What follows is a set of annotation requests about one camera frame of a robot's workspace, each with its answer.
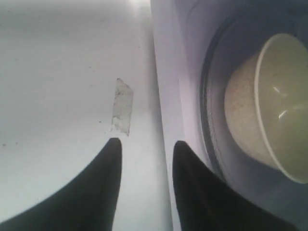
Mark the glass microwave turntable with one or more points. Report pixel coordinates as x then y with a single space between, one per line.
233 44

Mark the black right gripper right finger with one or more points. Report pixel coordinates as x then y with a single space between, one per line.
206 203

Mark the white microwave oven body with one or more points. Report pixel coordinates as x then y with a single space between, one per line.
183 33

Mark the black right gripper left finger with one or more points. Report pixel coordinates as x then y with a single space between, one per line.
87 203

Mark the beige ceramic bowl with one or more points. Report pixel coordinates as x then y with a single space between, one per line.
266 106

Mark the clear tape patch on table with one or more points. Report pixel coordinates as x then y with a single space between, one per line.
122 109

